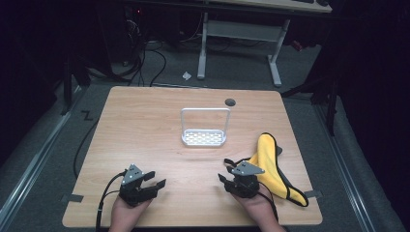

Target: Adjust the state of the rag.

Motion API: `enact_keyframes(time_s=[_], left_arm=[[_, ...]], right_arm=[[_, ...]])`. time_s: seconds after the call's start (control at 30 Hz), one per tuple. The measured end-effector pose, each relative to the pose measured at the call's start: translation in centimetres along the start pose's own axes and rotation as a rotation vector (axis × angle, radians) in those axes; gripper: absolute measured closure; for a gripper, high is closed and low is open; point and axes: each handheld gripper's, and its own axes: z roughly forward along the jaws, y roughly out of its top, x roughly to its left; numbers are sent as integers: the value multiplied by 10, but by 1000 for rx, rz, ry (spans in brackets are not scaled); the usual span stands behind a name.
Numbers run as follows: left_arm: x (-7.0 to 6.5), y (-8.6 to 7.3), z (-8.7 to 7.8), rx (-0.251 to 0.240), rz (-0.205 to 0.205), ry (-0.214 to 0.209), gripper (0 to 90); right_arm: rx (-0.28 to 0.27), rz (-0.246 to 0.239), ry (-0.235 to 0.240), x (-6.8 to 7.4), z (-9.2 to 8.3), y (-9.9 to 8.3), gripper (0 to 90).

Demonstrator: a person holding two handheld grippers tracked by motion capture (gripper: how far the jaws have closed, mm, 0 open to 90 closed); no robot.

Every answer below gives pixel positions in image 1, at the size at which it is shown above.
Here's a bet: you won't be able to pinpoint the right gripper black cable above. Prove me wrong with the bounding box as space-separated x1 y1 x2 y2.
263 188 281 226

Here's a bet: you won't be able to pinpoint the aluminium floor rail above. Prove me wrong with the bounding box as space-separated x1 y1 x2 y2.
0 84 84 227
313 103 377 232

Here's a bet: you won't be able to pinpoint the dark computer tower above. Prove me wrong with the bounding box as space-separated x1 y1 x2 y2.
123 5 147 67

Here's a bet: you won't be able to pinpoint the person's left hand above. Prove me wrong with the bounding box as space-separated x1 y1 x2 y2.
110 195 153 228

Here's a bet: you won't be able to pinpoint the black floor cables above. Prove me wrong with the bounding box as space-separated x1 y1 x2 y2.
86 38 168 88

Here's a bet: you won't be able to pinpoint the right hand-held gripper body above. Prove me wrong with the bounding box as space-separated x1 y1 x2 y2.
226 160 266 199

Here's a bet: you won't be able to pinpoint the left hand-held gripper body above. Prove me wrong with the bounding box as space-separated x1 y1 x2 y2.
118 163 159 208

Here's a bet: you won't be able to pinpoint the grey tape strip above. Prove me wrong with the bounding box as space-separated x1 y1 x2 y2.
61 193 85 204
304 189 324 199

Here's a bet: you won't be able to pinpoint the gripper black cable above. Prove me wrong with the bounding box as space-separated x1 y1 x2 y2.
263 188 281 226
95 169 128 232

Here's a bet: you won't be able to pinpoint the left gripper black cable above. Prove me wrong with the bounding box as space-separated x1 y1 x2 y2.
95 169 128 232

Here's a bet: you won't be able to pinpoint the white-legged desk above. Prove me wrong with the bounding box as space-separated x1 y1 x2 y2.
195 0 334 89

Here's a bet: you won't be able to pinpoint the person's right hand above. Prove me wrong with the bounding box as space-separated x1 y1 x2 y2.
231 185 282 227

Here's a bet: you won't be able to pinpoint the black metal stand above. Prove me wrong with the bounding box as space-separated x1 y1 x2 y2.
59 53 92 117
279 72 343 137

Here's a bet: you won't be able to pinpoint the yellow and grey cloth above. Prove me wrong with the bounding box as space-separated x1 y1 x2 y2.
223 131 309 208

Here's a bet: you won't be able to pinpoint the thin black cable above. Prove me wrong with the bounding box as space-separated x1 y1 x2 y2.
73 118 100 180

